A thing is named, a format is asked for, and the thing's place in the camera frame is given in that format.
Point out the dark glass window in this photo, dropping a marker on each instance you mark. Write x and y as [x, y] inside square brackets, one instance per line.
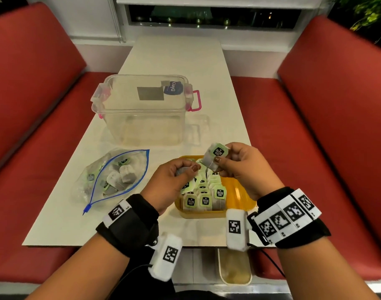
[209, 17]

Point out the person's left forearm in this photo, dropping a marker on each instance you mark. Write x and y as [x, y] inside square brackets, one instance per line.
[81, 274]

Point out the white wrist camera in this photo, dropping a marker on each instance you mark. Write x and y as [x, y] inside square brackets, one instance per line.
[237, 243]
[162, 271]

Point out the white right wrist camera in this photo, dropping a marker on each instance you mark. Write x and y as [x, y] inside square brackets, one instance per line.
[237, 243]

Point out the rows of green-tagged tea bags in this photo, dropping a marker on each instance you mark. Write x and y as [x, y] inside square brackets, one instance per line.
[205, 201]

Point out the black right wristband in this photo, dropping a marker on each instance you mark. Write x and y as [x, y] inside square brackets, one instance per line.
[309, 237]

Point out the tea bag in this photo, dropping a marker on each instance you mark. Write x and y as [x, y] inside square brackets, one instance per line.
[218, 151]

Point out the person's left hand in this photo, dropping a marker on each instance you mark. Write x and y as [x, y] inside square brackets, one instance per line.
[165, 190]

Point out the clear zip bag blue seal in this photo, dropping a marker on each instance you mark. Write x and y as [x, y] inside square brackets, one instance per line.
[93, 171]

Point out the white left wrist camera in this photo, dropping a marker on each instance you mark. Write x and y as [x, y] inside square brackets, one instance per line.
[162, 271]

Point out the black left wristband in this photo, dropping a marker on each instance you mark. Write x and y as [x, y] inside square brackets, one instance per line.
[131, 231]

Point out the yellow lid under table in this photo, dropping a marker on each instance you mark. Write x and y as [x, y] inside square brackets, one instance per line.
[234, 268]

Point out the black wristband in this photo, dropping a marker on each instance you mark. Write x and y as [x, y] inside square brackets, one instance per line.
[309, 237]
[131, 231]

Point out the red bench seat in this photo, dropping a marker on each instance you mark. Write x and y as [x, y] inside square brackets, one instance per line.
[31, 121]
[334, 121]

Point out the person's black trousers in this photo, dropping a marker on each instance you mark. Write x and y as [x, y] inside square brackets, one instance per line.
[146, 287]

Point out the yellow tray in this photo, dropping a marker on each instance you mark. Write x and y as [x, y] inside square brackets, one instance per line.
[237, 196]

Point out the person's right hand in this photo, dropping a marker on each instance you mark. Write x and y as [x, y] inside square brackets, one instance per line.
[253, 171]

